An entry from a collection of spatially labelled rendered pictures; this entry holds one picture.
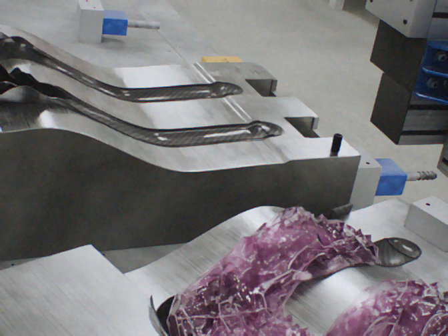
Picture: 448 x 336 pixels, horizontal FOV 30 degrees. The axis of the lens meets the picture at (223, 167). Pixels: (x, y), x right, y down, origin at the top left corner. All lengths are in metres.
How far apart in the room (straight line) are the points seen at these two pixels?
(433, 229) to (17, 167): 0.39
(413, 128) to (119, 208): 0.68
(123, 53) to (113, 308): 0.78
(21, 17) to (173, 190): 0.68
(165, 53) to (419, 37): 0.39
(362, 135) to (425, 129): 1.86
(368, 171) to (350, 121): 2.38
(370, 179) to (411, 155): 2.21
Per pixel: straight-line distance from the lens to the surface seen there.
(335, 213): 0.81
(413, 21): 1.26
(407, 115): 1.33
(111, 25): 1.32
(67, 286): 0.57
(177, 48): 1.35
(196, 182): 0.80
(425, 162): 3.13
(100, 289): 0.57
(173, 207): 0.80
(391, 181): 0.97
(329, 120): 3.28
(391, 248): 0.80
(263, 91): 1.03
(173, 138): 0.86
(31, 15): 1.42
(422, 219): 0.82
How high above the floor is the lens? 1.25
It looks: 27 degrees down
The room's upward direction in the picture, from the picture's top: 10 degrees clockwise
